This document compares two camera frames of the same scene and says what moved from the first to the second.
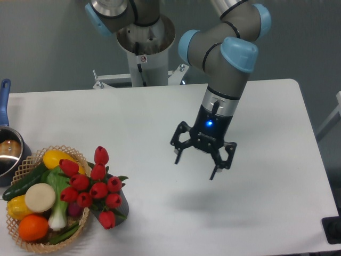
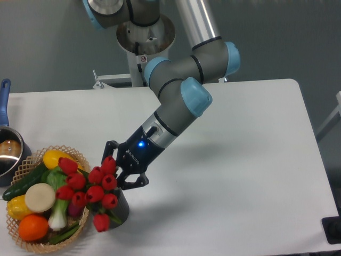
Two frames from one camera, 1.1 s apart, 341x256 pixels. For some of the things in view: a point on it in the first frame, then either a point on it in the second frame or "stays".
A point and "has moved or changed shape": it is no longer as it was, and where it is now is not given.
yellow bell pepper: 16,207 stays
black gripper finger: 218,163 → 141,181
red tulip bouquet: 99,189 has moved or changed shape
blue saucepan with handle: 14,150 stays
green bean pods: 65,234 stays
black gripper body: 209,129 → 136,154
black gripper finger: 179,145 → 110,146
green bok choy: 54,176 stays
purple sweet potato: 74,209 stays
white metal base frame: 175,77 stays
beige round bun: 40,197 stays
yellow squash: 51,159 stays
